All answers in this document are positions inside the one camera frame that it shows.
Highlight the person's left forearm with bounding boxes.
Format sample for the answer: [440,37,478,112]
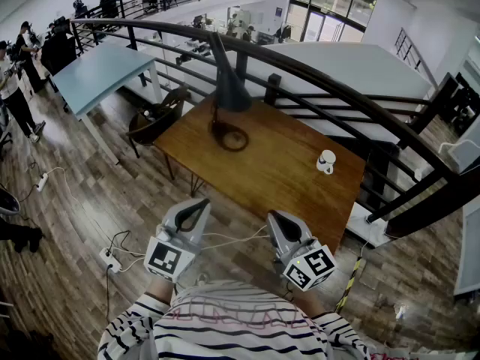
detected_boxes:
[148,277,177,304]

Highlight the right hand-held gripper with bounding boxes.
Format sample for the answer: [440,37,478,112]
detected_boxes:
[266,211,337,292]

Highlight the person's right forearm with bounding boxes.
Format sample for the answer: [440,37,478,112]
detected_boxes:
[295,286,327,318]

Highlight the brown round wooden chair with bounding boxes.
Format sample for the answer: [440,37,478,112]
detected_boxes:
[125,86,191,159]

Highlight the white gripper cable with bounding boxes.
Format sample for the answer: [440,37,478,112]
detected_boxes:
[200,225,271,251]

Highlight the black desk lamp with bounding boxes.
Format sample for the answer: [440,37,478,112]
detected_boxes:
[207,31,253,152]

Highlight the black stair railing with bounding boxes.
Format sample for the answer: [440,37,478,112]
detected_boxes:
[393,27,440,89]

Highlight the plain white table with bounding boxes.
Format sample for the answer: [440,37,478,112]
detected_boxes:
[453,196,480,296]

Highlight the white table with black parts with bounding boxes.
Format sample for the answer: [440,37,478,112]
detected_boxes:
[436,120,480,176]

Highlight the light blue table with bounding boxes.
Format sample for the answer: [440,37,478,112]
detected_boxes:
[52,43,164,164]

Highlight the white power strip cable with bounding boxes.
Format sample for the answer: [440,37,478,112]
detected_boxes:
[44,166,113,254]

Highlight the yellow black striped strip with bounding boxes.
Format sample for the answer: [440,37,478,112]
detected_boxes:
[335,256,363,314]

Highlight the person's striped white shirt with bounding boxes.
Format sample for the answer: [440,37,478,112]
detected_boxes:
[97,279,376,360]

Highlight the black floor cable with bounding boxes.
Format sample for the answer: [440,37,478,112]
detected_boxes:
[104,229,132,322]

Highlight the glass entrance door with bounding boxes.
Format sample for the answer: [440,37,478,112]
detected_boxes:
[288,0,380,44]

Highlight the brown wooden table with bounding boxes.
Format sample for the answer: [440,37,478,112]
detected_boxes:
[153,95,367,254]

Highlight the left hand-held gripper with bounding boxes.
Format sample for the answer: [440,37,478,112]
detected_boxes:
[144,199,212,284]

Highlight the dark curved metal railing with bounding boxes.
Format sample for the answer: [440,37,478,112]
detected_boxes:
[70,17,480,239]

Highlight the white cable on table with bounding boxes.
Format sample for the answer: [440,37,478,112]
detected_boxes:
[438,139,470,154]

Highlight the white mug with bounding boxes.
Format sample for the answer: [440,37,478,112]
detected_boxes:
[316,149,337,175]

